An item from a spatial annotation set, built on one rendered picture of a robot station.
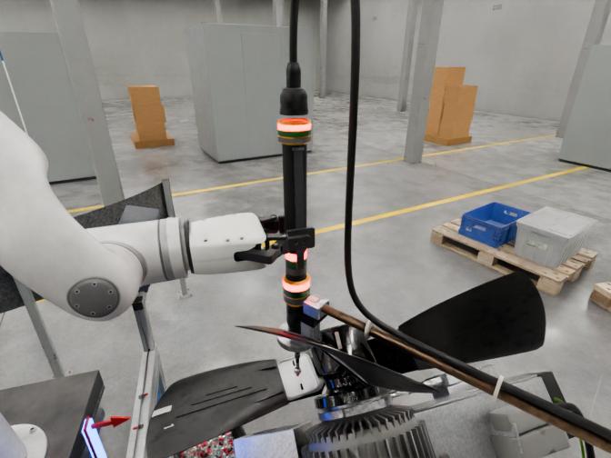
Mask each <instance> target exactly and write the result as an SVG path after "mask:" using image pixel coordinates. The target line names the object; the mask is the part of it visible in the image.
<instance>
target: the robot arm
mask: <svg viewBox="0 0 611 458"><path fill-rule="evenodd" d="M47 172H48V160H47V157H46V155H45V153H44V152H43V150H42V149H41V148H40V147H39V146H38V144H37V143H36V142H35V141H34V140H33V139H32V138H31V137H30V136H28V135H27V134H26V133H25V132H24V131H23V130H22V129H21V128H19V127H18V126H17V125H16V124H15V123H14V122H12V121H11V120H10V119H9V118H8V117H7V116H6V115H5V114H3V113H2V112H1V111H0V265H1V266H2V267H3V268H4V269H5V270H6V271H7V272H8V273H10V274H11V275H12V276H13V277H14V278H15V279H17V280H18V281H20V282H21V283H22V284H24V285H25V286H27V287H28V288H30V289H31V290H33V291H34V292H36V293H37V294H39V295H40V296H42V297H43V298H45V299H46V300H47V301H48V302H50V303H52V304H54V305H55V306H57V307H59V308H60V309H62V310H64V311H66V312H68V313H69V314H72V315H74V316H76V317H79V318H82V319H85V320H88V321H93V322H104V321H109V320H112V319H115V318H116V317H118V316H119V315H121V314H123V313H124V312H125V311H126V310H127V309H128V308H129V307H130V306H131V304H132V303H133V301H134V300H135V298H136V296H137V293H138V291H139V288H140V287H141V286H144V285H148V284H157V283H162V282H168V281H174V280H179V279H185V278H188V270H191V273H192V274H229V273H238V272H245V271H252V270H258V269H262V268H265V267H266V266H267V265H268V264H272V263H273V262H274V261H275V260H276V259H277V258H278V257H280V256H281V255H282V254H288V253H289V252H291V251H297V250H303V249H308V248H313V247H315V245H316V239H315V228H314V227H313V226H310V227H304V228H297V229H291V230H286V234H285V215H284V214H280V215H279V216H278V218H277V215H276V214H272V215H269V216H265V215H258V214H252V213H241V214H229V215H223V216H217V217H213V218H208V219H204V220H199V221H195V222H192V223H189V221H188V219H186V220H184V224H182V223H181V220H180V218H179V217H175V218H172V217H167V218H166V219H161V220H154V221H146V222H139V223H131V224H118V225H110V226H103V227H96V228H88V229H85V228H84V227H83V226H82V225H80V224H79V223H78V222H77V221H76V220H75V218H74V217H73V216H72V215H71V214H70V213H68V212H67V211H66V209H65V208H64V207H63V205H62V204H61V203H60V201H59V200H58V199H57V197H56V196H55V193H54V192H53V190H52V188H51V186H50V184H49V182H48V179H47ZM264 228H265V229H266V230H264ZM278 231H279V234H277V233H278ZM270 241H276V242H274V243H273V244H271V248H270ZM263 242H265V249H264V248H263V246H262V243H263ZM48 449H49V443H48V439H47V437H46V434H45V432H44V431H43V430H42V429H41V428H39V427H37V426H35V425H32V424H18V425H12V426H10V424H9V423H8V422H7V420H6V419H5V418H4V416H3V415H2V414H1V413H0V458H46V457H47V455H48Z"/></svg>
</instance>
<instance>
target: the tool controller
mask: <svg viewBox="0 0 611 458"><path fill-rule="evenodd" d="M159 218H160V214H159V209H155V208H147V207H140V206H132V205H127V206H126V207H125V210H124V212H123V214H122V217H120V218H119V223H118V224H131V223H139V222H146V221H154V220H159ZM149 287H150V284H148V285H144V286H141V287H140V288H139V291H138V292H139V293H140V292H145V293H147V292H148V288H149Z"/></svg>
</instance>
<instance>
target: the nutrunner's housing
mask: <svg viewBox="0 0 611 458"><path fill-rule="evenodd" d="M280 114H281V115H308V107H307V93H306V90H305V88H303V87H301V69H300V65H299V63H288V64H287V68H286V88H283V90H282V92H281V95H280ZM302 311H303V306H299V307H294V306H290V305H288V304H287V305H286V322H287V331H289V332H292V333H296V334H301V322H300V321H299V313H301V312H302Z"/></svg>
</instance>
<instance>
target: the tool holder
mask: <svg viewBox="0 0 611 458"><path fill-rule="evenodd" d="M312 295H313V296H315V297H317V298H319V299H320V300H319V301H320V302H318V303H315V304H314V303H312V302H310V301H308V300H307V299H306V300H305V301H304V302H303V311H302V312H301V313H299V321H300V322H301V334H302V335H304V336H306V337H309V338H312V339H315V340H317V339H318V338H319V337H320V322H322V321H323V320H324V319H325V318H326V317H327V314H324V313H322V311H321V310H322V307H323V304H328V305H329V300H328V299H326V298H325V297H322V296H320V295H318V294H312ZM278 329H281V330H285V331H287V323H284V324H282V325H281V326H280V327H279V328H278ZM277 342H278V344H279V345H280V346H281V347H282V348H283V349H285V350H287V351H288V352H293V353H301V352H304V351H307V350H309V349H311V348H312V347H313V346H311V345H308V344H305V343H300V342H297V341H294V340H290V339H287V338H284V337H280V336H277Z"/></svg>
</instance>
